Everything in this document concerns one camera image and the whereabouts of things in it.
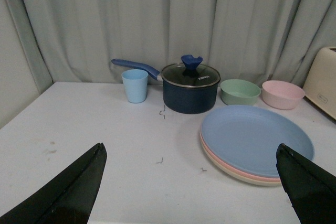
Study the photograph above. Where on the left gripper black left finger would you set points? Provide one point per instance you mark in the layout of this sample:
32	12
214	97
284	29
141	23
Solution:
67	198

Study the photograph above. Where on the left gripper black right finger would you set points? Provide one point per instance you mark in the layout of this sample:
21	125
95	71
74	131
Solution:
310	188

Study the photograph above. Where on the light blue plate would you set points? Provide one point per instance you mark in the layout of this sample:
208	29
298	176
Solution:
247	137

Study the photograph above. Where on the pink plate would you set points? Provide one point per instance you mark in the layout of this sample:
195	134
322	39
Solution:
223	163

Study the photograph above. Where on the beige plate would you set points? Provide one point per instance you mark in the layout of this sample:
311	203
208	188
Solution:
237	176

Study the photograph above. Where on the pink bowl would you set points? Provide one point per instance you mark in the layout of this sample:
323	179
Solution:
281	95

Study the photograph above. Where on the cream toaster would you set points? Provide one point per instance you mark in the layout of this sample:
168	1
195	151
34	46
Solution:
320	82

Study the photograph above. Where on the green bowl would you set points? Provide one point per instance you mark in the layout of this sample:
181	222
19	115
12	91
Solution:
239	92

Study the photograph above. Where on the light blue cup left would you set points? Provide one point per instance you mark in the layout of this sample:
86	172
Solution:
135	85

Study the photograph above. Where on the dark blue saucepan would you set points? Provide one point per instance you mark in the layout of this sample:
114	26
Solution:
179	99

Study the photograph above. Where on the glass pot lid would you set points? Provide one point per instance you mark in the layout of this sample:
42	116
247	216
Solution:
190	73

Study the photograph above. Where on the grey curtain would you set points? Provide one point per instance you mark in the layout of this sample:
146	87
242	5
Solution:
46	41

